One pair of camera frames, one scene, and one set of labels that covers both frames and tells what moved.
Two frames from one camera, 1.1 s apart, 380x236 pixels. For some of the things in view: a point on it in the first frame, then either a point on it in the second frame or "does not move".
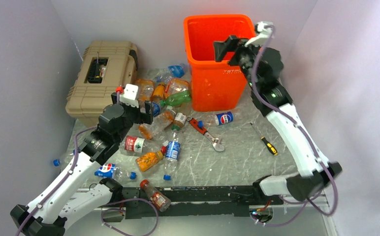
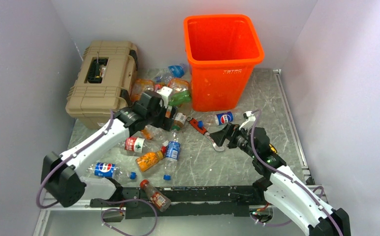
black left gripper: [143, 117] → [167, 123]
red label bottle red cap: [142, 145] does not move
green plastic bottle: [176, 99] does not move
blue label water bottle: [172, 156] does not move
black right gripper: [231, 44] → [219, 137]
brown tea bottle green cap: [179, 119] does not move
